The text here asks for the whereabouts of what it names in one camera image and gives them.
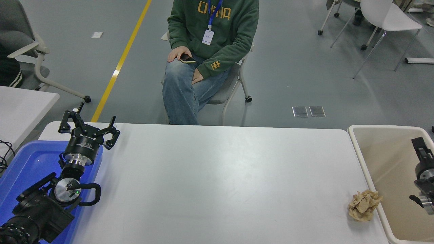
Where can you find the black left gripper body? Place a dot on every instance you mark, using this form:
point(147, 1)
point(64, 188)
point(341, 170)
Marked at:
point(83, 145)

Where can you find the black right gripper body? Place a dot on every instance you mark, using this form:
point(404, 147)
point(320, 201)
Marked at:
point(425, 166)

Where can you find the tan paper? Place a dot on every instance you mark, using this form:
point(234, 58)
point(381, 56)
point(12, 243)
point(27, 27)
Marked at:
point(363, 205)

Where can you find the dark phone with gold edge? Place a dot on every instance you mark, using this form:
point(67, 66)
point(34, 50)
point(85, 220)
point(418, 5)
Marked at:
point(188, 60)

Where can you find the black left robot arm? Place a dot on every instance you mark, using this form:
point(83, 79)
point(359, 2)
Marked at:
point(40, 213)

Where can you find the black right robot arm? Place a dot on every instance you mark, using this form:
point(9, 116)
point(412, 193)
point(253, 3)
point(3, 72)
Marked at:
point(428, 200)

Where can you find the person's left hand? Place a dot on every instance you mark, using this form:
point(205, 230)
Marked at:
point(198, 76)

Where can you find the person's right hand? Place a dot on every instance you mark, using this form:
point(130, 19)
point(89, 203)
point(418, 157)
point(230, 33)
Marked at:
point(179, 51)

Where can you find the large pale bin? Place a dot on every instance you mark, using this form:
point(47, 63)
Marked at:
point(390, 169)

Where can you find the blue plastic tray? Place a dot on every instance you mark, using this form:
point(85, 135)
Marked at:
point(30, 162)

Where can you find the white side table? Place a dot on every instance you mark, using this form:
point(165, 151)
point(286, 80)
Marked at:
point(20, 112)

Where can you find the white table foot bar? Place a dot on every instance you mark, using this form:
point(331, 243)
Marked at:
point(420, 60)

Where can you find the white paper sheet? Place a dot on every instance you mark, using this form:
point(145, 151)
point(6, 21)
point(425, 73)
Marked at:
point(97, 34)

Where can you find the metal floor plate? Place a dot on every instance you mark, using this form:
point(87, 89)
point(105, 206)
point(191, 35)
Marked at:
point(300, 111)
point(317, 111)

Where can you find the grey office chair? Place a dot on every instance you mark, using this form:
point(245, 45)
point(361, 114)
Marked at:
point(13, 23)

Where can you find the white plastic chair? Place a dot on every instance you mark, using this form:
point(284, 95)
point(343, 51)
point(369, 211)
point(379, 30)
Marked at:
point(386, 13)

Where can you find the white-legged caster chair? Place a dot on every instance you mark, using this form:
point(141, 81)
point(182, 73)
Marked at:
point(319, 32)

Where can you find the grey chair with white frame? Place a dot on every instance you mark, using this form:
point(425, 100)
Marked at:
point(220, 91)

